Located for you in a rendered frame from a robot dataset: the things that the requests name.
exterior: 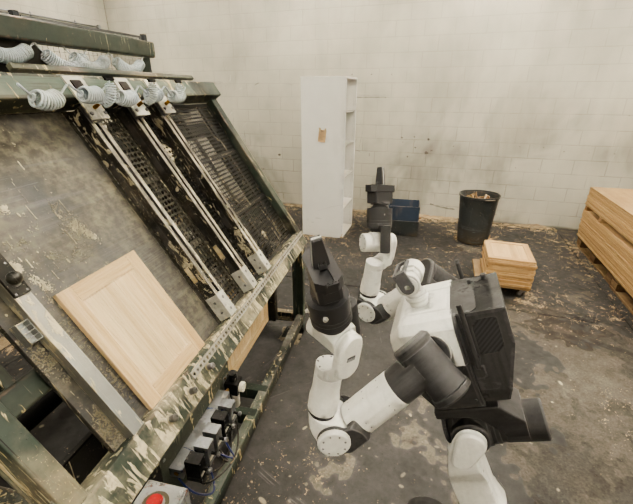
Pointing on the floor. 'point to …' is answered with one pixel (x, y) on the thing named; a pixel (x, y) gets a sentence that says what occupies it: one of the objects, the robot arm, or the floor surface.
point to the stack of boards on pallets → (621, 245)
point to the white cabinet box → (328, 153)
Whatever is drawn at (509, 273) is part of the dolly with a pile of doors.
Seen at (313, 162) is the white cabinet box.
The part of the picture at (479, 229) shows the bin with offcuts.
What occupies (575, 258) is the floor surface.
